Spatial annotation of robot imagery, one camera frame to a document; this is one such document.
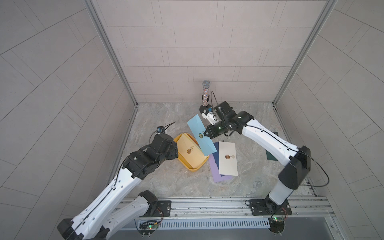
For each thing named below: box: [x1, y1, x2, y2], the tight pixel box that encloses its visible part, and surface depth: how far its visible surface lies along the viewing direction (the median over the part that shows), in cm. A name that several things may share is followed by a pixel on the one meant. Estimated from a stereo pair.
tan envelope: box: [176, 133, 208, 169], surface depth 88 cm
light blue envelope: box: [187, 114, 218, 157], surface depth 77 cm
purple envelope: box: [208, 153, 233, 183], surface depth 84 cm
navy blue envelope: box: [212, 141, 220, 170], surface depth 91 cm
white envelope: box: [219, 141, 238, 177], surface depth 89 cm
